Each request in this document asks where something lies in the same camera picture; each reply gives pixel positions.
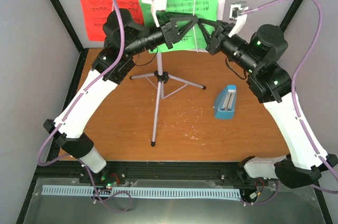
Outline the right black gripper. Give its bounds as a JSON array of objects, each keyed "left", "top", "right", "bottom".
[{"left": 196, "top": 18, "right": 259, "bottom": 75}]

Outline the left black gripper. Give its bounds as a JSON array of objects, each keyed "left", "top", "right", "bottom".
[{"left": 124, "top": 13, "right": 198, "bottom": 57}]

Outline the white perforated music stand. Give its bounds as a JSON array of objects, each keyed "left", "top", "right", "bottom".
[{"left": 131, "top": 0, "right": 226, "bottom": 147}]

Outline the blue metronome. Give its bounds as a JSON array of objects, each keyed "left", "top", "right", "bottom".
[{"left": 213, "top": 85, "right": 237, "bottom": 120}]

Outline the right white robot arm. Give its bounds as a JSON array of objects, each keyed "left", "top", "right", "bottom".
[{"left": 198, "top": 18, "right": 337, "bottom": 189}]

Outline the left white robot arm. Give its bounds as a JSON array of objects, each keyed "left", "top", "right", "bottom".
[{"left": 43, "top": 8, "right": 198, "bottom": 183}]

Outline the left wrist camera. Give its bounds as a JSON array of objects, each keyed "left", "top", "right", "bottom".
[{"left": 141, "top": 0, "right": 167, "bottom": 27}]

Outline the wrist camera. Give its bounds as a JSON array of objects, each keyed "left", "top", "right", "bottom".
[
  {"left": 141, "top": 0, "right": 167, "bottom": 27},
  {"left": 228, "top": 1, "right": 249, "bottom": 37}
]

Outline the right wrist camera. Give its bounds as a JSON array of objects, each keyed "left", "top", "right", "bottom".
[{"left": 228, "top": 1, "right": 249, "bottom": 37}]

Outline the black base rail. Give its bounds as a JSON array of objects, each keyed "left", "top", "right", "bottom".
[{"left": 99, "top": 161, "right": 254, "bottom": 186}]

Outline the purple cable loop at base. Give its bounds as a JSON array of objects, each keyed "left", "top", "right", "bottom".
[{"left": 88, "top": 179, "right": 137, "bottom": 216}]

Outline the light blue slotted cable duct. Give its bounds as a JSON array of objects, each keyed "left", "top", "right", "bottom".
[{"left": 41, "top": 185, "right": 241, "bottom": 201}]

